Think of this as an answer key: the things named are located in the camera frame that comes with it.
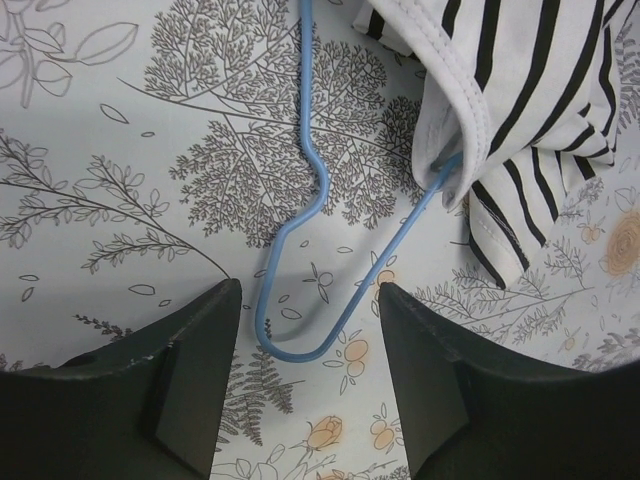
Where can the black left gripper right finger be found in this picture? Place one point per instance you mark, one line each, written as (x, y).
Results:
(473, 409)

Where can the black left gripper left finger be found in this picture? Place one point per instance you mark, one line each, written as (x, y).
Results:
(147, 406)

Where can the white black thin striped tank top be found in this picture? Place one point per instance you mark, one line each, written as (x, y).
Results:
(528, 93)

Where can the floral patterned table mat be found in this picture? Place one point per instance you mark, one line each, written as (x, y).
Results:
(119, 207)

